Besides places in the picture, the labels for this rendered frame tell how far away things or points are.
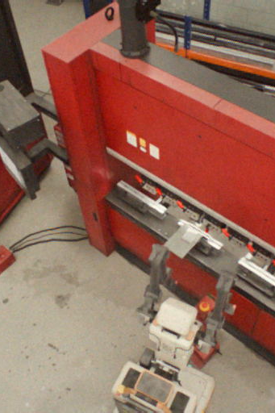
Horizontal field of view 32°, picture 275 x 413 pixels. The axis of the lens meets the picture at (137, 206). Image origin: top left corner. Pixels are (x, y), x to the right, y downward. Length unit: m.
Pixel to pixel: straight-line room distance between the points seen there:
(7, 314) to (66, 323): 0.58
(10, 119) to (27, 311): 2.02
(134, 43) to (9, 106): 1.00
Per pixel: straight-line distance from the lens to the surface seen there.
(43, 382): 4.36
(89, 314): 4.51
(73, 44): 3.24
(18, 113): 3.36
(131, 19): 2.93
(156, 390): 3.27
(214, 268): 3.68
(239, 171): 2.88
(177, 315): 2.94
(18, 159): 3.54
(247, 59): 4.53
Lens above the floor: 4.04
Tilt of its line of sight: 52 degrees down
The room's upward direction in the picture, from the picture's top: 5 degrees counter-clockwise
